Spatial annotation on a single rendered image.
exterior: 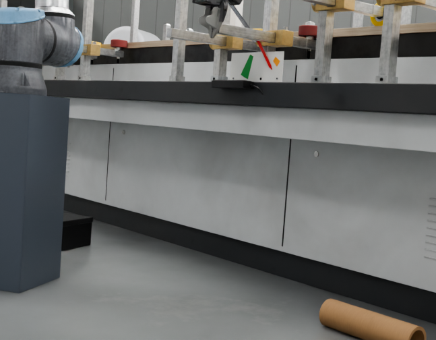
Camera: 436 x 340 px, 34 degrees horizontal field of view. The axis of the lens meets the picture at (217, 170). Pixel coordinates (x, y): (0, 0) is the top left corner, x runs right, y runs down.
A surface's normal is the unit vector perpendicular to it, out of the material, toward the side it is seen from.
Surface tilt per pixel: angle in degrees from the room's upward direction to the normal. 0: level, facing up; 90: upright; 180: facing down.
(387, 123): 90
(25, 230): 90
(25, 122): 90
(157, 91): 90
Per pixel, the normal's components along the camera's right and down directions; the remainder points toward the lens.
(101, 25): -0.28, 0.05
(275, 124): -0.77, -0.01
